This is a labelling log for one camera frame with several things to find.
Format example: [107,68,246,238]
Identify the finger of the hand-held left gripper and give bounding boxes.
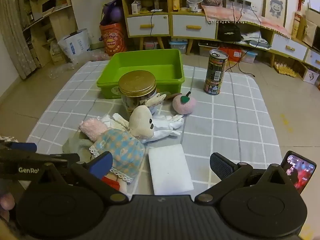
[0,142,37,155]
[35,153,80,165]

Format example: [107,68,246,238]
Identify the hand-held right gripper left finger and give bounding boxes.
[41,152,129,203]

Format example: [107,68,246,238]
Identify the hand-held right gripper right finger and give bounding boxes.
[194,152,294,203]

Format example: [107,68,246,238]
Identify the red and white plush toy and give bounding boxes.
[101,172,133,196]

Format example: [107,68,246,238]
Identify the plush doll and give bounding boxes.
[89,94,167,183]

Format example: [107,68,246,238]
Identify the pink fluffy cloth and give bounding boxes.
[79,119,108,142]

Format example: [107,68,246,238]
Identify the white sponge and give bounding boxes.
[148,144,195,195]

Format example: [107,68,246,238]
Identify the white cloth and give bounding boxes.
[99,112,185,143]

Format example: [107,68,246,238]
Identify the pink knitted apple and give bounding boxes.
[172,91,197,115]

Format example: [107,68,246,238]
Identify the green plastic bin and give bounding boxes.
[97,49,185,100]

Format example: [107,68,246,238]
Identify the person's left hand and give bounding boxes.
[0,192,15,222]

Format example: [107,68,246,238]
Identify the grey-green cloth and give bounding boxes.
[62,132,97,163]

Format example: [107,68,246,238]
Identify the grey checkered tablecloth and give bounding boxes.
[26,60,283,196]

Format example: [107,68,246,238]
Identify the smartphone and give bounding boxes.
[280,151,317,195]

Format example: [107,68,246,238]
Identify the glass jar with gold lid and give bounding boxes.
[118,70,160,120]

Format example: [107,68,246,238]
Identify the tall black printed can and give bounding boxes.
[204,49,229,96]

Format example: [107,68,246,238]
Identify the beige curtain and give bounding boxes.
[0,0,37,80]

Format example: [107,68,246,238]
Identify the white cardboard box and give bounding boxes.
[58,29,90,63]

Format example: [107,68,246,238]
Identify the egg cartons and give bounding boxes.
[274,59,303,76]

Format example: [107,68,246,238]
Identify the orange printed bag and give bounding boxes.
[99,22,127,57]

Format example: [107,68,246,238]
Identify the clear storage box blue lid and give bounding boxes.
[169,39,188,55]

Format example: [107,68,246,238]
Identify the printed cardboard box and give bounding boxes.
[302,65,320,83]

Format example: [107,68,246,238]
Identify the pile of papers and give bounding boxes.
[240,32,272,49]

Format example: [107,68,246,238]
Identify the wooden shelf unit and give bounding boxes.
[15,0,78,67]

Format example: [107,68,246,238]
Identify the black bag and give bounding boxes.
[217,24,242,42]

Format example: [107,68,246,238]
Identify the low wooden cabinet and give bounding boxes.
[216,20,320,71]

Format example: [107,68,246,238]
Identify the purple plush toy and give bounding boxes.
[101,0,123,26]

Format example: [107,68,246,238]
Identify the tall wooden cabinet with drawers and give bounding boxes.
[119,0,218,56]

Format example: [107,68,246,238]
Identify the pink tasselled cloth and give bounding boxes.
[201,5,292,40]

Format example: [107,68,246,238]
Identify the white carton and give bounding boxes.
[131,1,142,15]

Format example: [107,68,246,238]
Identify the framed cartoon drawing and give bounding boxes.
[262,0,288,28]

